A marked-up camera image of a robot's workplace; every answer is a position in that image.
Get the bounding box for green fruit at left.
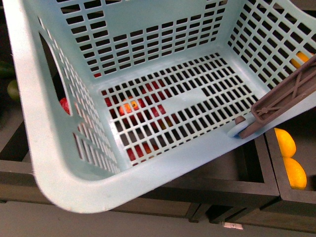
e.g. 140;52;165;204
7;79;20;101

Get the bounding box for yellow lemon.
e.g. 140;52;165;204
290;52;310;69

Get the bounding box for yellow lemon lower crate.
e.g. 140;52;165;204
283;158;307;190

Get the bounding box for dark wooden fruit crate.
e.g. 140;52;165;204
0;120;279;222

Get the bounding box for brown basket handle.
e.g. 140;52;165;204
228;56;316;139

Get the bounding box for dark wooden lemon crate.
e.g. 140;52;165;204
263;119;316;233

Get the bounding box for yellow lemon upper crate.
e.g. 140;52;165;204
274;128;296;158

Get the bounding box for red apples under basket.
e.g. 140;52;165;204
60;79;179;162

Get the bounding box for light blue plastic basket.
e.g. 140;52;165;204
3;0;316;213

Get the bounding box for yellow lemon crate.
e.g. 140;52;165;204
274;128;296;158
283;158;307;190

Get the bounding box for white label tag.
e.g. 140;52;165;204
221;222;244;230

